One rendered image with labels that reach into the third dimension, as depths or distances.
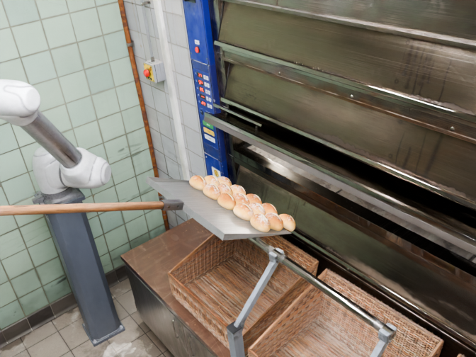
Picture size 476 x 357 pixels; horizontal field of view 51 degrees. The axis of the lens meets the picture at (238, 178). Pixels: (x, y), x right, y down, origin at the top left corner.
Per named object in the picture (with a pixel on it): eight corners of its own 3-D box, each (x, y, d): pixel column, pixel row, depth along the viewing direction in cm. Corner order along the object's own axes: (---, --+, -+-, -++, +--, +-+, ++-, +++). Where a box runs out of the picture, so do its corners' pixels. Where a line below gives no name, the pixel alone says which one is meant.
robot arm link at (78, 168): (81, 163, 256) (120, 166, 251) (71, 193, 249) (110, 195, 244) (-16, 69, 189) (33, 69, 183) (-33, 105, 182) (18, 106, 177)
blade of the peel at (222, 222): (222, 240, 174) (224, 233, 173) (145, 182, 212) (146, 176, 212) (291, 234, 198) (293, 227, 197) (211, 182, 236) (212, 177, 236)
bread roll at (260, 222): (273, 233, 193) (277, 220, 191) (260, 234, 189) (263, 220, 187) (257, 222, 200) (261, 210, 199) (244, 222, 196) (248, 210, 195)
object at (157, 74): (156, 75, 276) (154, 57, 271) (166, 79, 269) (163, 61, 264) (145, 79, 273) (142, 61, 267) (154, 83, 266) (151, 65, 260)
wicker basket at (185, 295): (244, 249, 272) (240, 208, 257) (321, 304, 233) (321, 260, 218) (169, 295, 247) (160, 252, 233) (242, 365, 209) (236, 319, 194)
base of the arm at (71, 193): (28, 197, 257) (25, 188, 254) (70, 181, 267) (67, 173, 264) (38, 212, 244) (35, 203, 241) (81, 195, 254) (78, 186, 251)
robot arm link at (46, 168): (51, 176, 262) (38, 139, 250) (81, 178, 257) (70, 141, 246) (32, 193, 249) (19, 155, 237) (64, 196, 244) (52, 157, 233)
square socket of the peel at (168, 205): (163, 211, 186) (164, 202, 185) (158, 207, 188) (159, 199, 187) (183, 210, 192) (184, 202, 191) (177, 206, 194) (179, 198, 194)
